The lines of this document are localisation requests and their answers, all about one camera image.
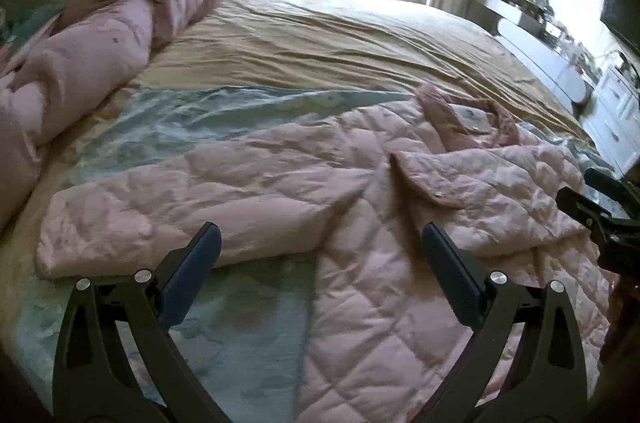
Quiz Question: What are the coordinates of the black television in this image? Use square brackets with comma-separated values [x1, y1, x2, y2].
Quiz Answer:
[600, 0, 640, 54]

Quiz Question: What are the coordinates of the white vanity desk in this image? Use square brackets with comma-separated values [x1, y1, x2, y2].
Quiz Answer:
[472, 0, 596, 118]

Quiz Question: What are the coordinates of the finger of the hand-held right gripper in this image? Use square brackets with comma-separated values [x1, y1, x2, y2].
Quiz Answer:
[555, 187, 640, 245]
[585, 168, 640, 216]

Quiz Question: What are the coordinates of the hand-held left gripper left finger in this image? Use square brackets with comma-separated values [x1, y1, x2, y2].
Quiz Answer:
[52, 222, 236, 423]

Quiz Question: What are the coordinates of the white drawer cabinet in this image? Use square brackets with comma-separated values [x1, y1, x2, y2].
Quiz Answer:
[582, 53, 640, 174]

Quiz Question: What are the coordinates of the bed with tan sheet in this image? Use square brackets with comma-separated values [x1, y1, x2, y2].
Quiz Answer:
[0, 0, 606, 423]

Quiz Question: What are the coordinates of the person's right forearm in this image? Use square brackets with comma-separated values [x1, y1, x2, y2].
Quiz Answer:
[602, 273, 640, 364]

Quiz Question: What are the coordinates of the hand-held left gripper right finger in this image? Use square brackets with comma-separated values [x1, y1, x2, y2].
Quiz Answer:
[421, 223, 593, 423]

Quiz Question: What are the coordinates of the pink quilted jacket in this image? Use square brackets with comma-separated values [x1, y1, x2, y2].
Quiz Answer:
[35, 83, 613, 423]

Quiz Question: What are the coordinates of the clutter on vanity desk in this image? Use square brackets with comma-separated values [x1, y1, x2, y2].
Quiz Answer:
[520, 0, 601, 78]

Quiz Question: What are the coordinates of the rolled pink duvet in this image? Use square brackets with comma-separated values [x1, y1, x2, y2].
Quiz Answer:
[0, 0, 233, 229]

